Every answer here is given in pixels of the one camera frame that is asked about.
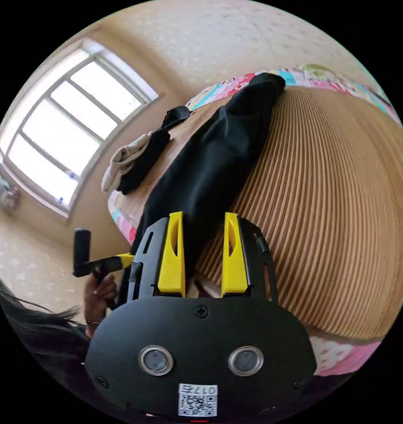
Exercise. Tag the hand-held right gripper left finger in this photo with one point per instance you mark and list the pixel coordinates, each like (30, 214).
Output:
(170, 265)

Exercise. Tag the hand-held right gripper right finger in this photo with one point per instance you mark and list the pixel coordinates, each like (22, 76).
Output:
(235, 268)

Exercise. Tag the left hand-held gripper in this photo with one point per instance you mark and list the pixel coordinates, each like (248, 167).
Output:
(103, 276)

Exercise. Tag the black long pants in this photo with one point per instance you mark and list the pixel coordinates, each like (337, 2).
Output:
(204, 165)

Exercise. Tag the person's left hand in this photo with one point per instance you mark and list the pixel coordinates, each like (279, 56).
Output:
(97, 298)

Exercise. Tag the pile of clothes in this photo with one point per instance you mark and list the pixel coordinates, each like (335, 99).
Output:
(131, 162)

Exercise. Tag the person's body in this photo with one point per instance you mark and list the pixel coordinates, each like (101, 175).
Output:
(39, 338)

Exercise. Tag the bed with woven mat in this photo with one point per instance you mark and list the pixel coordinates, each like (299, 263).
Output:
(320, 198)

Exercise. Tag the window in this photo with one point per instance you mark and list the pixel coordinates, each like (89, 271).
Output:
(65, 132)

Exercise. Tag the small black garment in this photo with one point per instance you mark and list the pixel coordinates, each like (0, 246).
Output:
(176, 115)

